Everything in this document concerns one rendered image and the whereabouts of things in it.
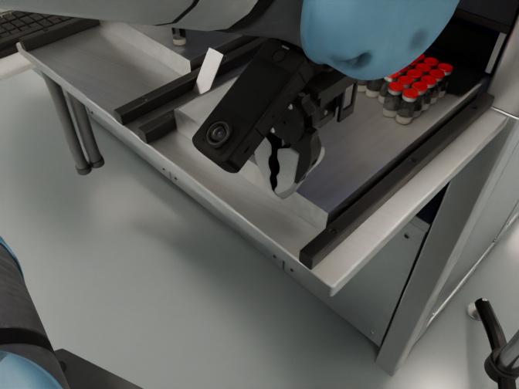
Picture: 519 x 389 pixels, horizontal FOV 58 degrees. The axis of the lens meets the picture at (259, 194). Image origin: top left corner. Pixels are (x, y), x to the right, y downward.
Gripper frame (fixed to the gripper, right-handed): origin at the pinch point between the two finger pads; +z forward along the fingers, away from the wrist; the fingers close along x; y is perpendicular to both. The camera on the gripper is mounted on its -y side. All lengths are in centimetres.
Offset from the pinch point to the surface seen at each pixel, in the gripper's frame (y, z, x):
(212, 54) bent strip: 12.4, -1.8, 24.5
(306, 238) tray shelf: -0.2, 3.6, -4.9
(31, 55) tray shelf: -3, 4, 53
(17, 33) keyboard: 2, 9, 73
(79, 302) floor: -12, 92, 70
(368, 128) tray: 20.1, 3.3, 1.4
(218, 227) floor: 39, 91, 62
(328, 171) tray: 9.5, 3.3, -0.1
